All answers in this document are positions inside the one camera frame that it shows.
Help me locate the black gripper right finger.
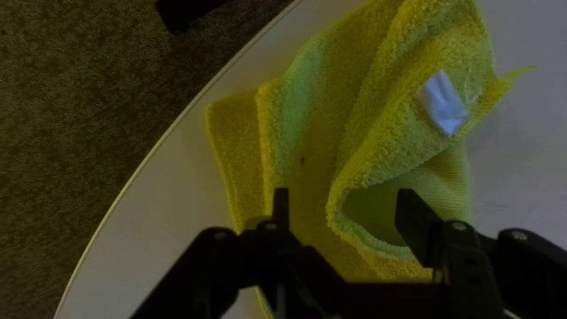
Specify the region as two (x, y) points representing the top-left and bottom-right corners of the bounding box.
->
(393, 187), (448, 271)

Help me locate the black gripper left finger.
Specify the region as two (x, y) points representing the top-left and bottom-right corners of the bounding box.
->
(271, 186), (292, 233)

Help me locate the yellow microfibre towel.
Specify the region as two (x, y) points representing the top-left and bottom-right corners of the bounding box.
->
(204, 0), (537, 281)

